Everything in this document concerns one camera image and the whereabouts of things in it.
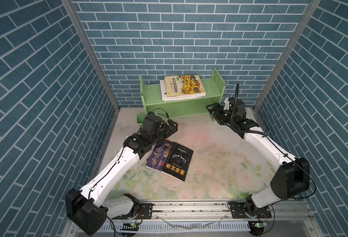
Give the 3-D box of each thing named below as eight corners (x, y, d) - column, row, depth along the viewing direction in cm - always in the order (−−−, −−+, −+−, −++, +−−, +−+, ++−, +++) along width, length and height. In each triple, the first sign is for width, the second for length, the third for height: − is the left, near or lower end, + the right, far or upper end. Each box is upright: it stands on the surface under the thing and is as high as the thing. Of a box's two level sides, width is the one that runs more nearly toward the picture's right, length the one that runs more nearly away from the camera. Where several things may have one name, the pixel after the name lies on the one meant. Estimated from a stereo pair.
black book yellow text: (162, 174, 88) (161, 171, 84) (173, 146, 101) (173, 142, 97) (184, 182, 85) (184, 179, 81) (193, 152, 98) (193, 148, 94)
